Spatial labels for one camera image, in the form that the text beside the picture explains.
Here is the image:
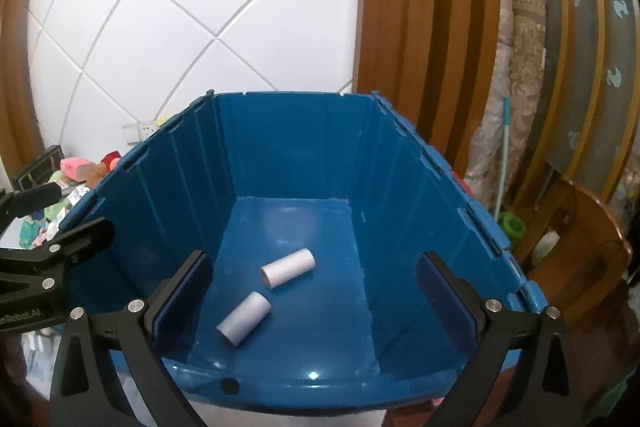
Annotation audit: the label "brown bear plush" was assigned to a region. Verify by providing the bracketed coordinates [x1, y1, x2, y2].
[86, 162, 110, 190]

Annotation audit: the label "blue plastic storage crate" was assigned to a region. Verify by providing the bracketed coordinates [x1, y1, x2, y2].
[86, 92, 547, 414]

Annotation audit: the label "white plastic film roll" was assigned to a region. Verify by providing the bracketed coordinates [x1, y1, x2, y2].
[216, 291, 272, 347]

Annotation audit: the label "white wall socket panel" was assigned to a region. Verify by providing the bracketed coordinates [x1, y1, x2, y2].
[122, 121, 160, 145]

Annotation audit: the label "pink tissue pack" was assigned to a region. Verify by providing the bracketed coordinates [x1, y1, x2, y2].
[60, 157, 96, 183]

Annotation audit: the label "beige tape roll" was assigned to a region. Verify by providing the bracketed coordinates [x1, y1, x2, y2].
[260, 248, 316, 289]

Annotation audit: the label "wooden chair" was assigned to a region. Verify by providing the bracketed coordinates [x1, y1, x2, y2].
[514, 176, 632, 324]

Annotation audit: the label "green plush toy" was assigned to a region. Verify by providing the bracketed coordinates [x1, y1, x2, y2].
[44, 170, 76, 221]

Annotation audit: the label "black gift box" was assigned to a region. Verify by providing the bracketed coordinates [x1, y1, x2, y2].
[11, 145, 64, 191]

